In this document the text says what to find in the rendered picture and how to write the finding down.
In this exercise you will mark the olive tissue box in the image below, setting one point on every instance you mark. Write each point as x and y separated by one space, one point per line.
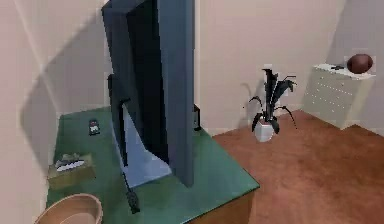
70 170

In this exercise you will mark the black remote control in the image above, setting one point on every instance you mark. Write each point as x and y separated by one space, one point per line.
94 127

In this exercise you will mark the dark houseplant in white pot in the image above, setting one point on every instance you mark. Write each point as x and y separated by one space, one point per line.
268 110

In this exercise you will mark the tan round bowl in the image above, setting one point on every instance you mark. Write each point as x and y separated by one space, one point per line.
71 210

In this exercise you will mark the small black flat object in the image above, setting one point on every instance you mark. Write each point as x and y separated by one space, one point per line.
338 67

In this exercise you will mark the cream chest of drawers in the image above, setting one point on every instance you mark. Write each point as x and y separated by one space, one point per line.
335 96

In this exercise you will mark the green topped wooden table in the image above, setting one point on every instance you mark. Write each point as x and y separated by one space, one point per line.
213 180

